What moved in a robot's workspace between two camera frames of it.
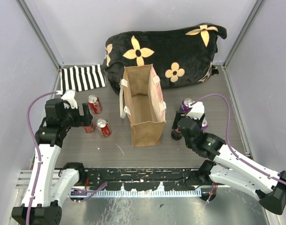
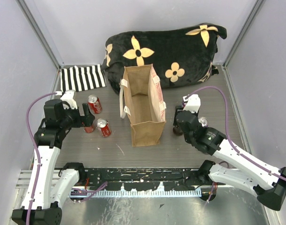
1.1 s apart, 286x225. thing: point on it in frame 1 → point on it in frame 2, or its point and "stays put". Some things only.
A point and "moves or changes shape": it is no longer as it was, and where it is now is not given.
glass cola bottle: x=176 y=134 moves or changes shape
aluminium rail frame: x=25 y=176 stays put
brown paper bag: x=142 y=99 stays put
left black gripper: x=85 y=120 stays put
